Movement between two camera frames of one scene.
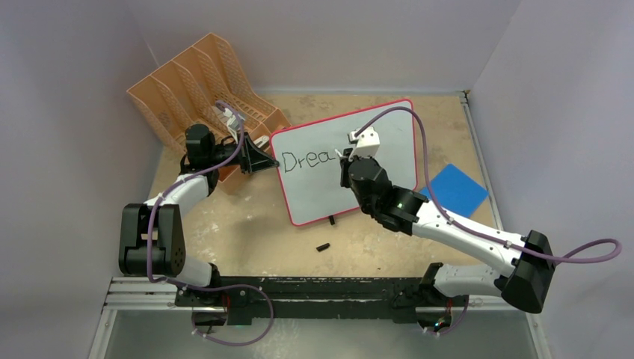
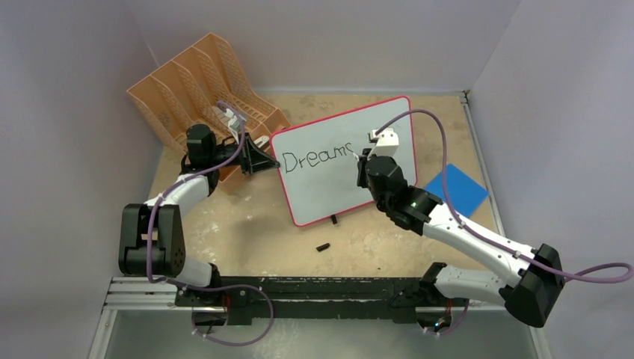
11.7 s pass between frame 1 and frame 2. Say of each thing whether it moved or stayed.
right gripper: moved
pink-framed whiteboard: stayed
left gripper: stayed
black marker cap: stayed
